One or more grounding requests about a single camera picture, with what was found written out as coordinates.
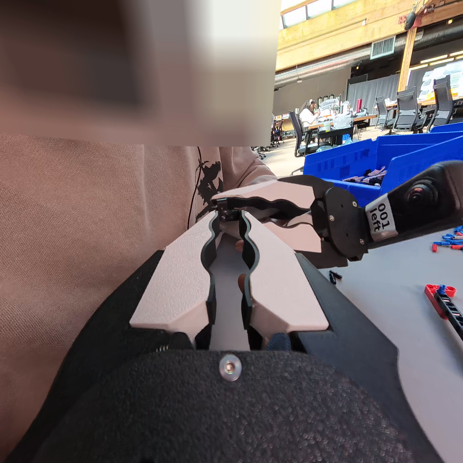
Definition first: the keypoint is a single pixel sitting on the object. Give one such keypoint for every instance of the white wall vent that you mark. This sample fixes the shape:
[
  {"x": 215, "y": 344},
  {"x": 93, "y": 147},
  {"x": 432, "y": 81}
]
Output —
[{"x": 382, "y": 47}]

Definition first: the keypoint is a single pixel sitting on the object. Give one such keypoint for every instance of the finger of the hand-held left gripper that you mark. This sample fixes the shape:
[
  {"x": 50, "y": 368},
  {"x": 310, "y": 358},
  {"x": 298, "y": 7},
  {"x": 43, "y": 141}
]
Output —
[
  {"x": 307, "y": 238},
  {"x": 267, "y": 191}
]

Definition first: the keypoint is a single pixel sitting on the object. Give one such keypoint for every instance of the black office chair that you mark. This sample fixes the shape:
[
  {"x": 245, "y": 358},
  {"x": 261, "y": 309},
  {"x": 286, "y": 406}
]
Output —
[
  {"x": 297, "y": 126},
  {"x": 383, "y": 108},
  {"x": 443, "y": 101},
  {"x": 405, "y": 108}
]

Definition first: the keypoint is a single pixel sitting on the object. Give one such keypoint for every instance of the person's right hand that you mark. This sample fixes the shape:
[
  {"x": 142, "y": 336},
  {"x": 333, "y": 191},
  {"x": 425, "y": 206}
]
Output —
[{"x": 242, "y": 284}]

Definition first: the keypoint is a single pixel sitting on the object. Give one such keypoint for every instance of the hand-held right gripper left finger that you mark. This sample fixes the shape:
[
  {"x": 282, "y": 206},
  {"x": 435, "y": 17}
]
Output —
[{"x": 173, "y": 285}]

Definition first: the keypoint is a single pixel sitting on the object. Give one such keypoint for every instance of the person's left forearm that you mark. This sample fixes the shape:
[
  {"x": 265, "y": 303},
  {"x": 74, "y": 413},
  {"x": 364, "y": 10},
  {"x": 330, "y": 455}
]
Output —
[{"x": 253, "y": 170}]

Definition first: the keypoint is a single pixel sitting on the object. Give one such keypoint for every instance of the short black lego pin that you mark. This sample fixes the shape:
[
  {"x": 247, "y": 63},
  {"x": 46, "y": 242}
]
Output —
[{"x": 334, "y": 275}]

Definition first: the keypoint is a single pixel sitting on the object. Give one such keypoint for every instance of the pile of blue lego pins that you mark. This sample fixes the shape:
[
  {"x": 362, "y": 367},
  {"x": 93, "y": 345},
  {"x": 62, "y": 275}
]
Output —
[{"x": 450, "y": 240}]

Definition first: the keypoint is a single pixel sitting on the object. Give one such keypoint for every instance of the small black lego connector assembly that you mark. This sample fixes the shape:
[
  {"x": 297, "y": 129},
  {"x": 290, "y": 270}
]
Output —
[{"x": 228, "y": 214}]

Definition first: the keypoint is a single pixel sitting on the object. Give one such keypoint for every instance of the black hanging speaker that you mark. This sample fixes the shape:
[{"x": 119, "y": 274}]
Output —
[{"x": 411, "y": 21}]

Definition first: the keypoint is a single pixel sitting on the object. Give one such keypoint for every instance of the pile of pale lego parts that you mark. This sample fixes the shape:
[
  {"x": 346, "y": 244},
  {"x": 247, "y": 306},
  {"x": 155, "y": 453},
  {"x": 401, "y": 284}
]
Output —
[{"x": 365, "y": 177}]

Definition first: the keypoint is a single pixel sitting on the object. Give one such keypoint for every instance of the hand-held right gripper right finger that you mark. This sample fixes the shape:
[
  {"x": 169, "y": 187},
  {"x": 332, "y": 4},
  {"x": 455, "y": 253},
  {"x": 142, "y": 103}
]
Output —
[{"x": 282, "y": 289}]

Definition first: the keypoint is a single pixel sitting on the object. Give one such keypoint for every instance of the black lego beam assembly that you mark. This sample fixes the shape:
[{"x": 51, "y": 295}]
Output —
[{"x": 448, "y": 307}]

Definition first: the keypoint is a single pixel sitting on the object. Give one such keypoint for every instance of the long wooden table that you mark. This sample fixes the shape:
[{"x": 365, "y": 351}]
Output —
[{"x": 361, "y": 117}]

